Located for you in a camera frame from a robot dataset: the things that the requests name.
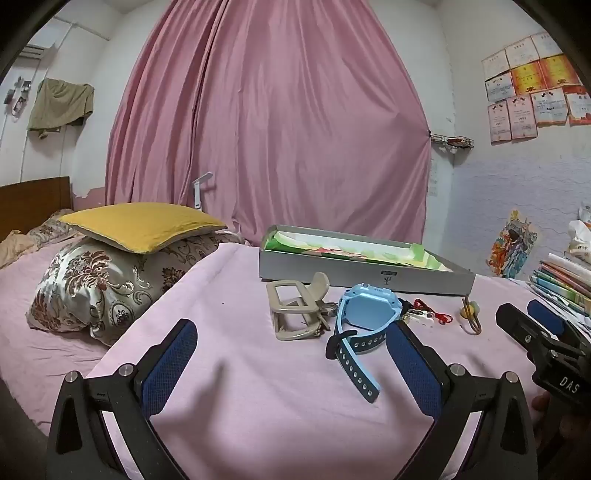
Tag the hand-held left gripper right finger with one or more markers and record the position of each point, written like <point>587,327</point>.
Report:
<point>413,369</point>

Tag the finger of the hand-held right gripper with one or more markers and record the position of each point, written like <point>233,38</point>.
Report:
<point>545,316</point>
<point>517,323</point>

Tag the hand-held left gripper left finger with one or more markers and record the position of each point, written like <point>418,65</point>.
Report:
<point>168,364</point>

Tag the beige hair claw clip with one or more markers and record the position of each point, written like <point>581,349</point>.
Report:
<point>318,281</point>

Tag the grey shallow box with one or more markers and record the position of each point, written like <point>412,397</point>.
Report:
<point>323,274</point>

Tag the person's right hand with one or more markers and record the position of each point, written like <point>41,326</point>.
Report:
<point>539,402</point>

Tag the stack of books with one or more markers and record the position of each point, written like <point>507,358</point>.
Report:
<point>563,281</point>

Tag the blue smartwatch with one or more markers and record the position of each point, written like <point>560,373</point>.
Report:
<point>369,309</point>

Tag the white plastic bag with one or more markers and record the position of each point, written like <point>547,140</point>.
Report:
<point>579,240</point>

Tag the pink table cloth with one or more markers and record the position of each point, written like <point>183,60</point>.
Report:
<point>258,392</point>

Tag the floral satin pillow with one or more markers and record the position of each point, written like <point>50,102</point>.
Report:
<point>106,281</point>

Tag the printed cloth box lining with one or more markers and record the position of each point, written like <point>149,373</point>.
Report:
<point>351,251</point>

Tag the yellow pillow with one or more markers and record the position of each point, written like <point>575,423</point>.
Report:
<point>138,226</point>

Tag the pink bed sheet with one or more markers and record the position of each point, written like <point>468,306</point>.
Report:
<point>27,323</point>

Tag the white folding lamp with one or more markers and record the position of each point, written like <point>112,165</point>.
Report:
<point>198,191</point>

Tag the beige floral quilt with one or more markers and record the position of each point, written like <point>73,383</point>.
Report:
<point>46,228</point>

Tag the wooden headboard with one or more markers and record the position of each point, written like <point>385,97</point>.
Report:
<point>32,198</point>

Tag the pink curtain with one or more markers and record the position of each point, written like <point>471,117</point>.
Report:
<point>277,115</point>

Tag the olive hanging cloth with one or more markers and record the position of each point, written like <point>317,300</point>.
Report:
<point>60,104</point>

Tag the white air conditioner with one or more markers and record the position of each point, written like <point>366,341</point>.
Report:
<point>34,50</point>

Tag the colourful figure wall sticker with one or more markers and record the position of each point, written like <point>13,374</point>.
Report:
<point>512,247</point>

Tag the white paper wall note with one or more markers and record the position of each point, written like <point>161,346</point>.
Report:
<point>434,177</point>

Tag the group of wall certificates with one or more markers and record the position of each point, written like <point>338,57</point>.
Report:
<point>531,87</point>

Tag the grey wall hook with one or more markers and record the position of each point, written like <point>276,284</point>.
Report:
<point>18,99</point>

